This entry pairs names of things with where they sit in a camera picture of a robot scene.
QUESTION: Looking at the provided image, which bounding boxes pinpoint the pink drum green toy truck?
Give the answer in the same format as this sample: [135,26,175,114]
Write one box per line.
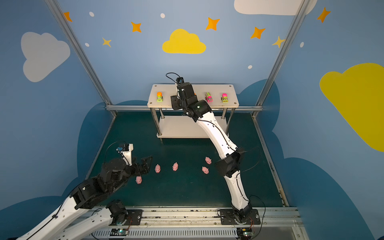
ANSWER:
[221,93,229,103]

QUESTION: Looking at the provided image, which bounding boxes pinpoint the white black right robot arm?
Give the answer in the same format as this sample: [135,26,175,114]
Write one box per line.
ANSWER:
[171,82,253,224]

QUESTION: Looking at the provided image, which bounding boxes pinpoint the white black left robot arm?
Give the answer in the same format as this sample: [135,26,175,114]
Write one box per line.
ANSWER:
[20,156,153,240]

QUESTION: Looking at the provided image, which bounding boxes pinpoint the white two-tier shelf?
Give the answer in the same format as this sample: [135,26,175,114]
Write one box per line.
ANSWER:
[147,83,239,139]

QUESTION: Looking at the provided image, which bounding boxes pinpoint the pink toy pig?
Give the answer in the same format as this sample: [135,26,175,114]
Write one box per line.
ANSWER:
[172,162,179,172]
[136,176,143,185]
[202,167,209,175]
[155,164,161,174]
[205,157,212,165]

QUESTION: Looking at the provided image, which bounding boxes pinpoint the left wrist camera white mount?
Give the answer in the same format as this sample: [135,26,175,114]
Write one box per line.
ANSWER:
[116,144,134,166]

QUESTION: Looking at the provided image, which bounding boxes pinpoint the aluminium cage frame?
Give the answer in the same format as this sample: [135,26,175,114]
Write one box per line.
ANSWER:
[44,0,313,208]

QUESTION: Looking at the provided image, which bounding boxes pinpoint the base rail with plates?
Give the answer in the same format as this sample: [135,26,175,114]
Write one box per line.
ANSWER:
[59,206,307,240]

